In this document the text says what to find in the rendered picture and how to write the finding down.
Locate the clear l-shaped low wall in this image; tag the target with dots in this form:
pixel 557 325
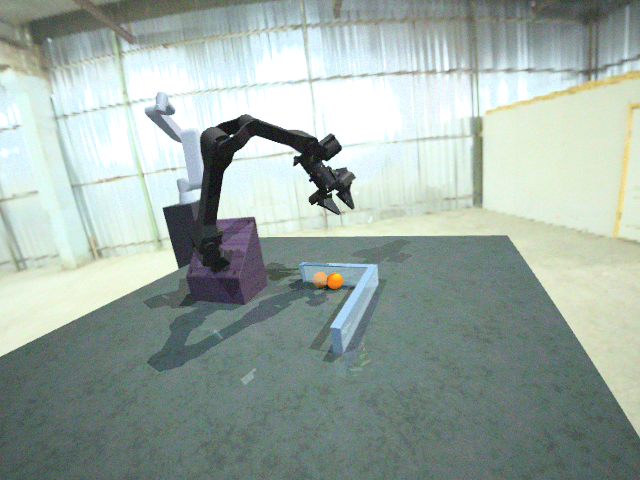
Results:
pixel 338 323
pixel 350 276

